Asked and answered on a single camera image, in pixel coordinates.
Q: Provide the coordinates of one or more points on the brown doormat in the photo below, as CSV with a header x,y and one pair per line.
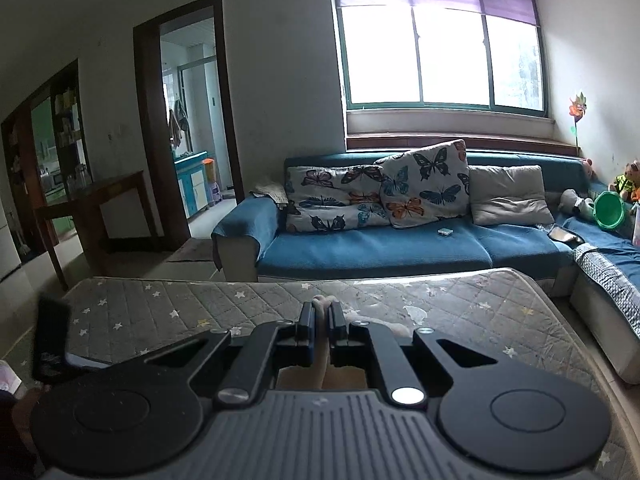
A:
x,y
192,250

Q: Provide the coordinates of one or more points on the hanging towel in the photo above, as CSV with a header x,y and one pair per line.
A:
x,y
176,127

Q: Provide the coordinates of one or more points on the cream knit top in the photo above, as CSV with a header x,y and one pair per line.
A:
x,y
345,377

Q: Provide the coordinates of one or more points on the green plastic basin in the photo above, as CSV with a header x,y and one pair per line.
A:
x,y
607,210

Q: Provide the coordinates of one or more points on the grey plush toy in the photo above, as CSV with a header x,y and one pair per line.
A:
x,y
570,202

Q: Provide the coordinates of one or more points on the blue bathroom cabinet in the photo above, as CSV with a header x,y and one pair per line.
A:
x,y
192,190

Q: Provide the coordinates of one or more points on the dark wooden shelf cabinet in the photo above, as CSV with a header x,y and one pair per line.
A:
x,y
65,110

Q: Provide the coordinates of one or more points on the yellow-green plush toy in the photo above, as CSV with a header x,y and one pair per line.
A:
x,y
625,182

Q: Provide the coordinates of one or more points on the grey patterned sofa throw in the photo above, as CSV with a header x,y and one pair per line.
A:
x,y
605,270

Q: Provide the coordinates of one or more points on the dark flat pouch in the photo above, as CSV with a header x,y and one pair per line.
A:
x,y
562,234

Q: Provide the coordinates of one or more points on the long butterfly-print cushion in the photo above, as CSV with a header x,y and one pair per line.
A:
x,y
325,195

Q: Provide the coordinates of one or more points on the green-framed window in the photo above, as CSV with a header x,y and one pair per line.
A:
x,y
450,55

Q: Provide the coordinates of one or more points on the colourful pinwheel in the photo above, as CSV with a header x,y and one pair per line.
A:
x,y
577,107

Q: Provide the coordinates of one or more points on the beige folded towel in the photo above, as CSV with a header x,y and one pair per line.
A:
x,y
270,190

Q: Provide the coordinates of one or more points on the dark wooden console table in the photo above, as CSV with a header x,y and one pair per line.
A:
x,y
115,182

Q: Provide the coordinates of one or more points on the orange plastic bin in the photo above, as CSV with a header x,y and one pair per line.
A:
x,y
208,162

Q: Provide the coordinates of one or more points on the dark wooden door frame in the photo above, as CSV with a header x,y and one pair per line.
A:
x,y
150,135

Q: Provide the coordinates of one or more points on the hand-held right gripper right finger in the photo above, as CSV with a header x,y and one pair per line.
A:
x,y
334,330

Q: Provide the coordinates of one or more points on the blue sofa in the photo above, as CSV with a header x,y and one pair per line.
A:
x,y
375,250

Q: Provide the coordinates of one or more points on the purple plastic stool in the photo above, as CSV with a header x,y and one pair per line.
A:
x,y
215,194

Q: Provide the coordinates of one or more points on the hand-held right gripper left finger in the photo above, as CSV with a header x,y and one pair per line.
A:
x,y
306,330

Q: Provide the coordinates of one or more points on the square butterfly-print cushion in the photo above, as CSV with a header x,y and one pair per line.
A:
x,y
425,180

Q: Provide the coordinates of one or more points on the beige cushion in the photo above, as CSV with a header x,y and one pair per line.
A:
x,y
507,195

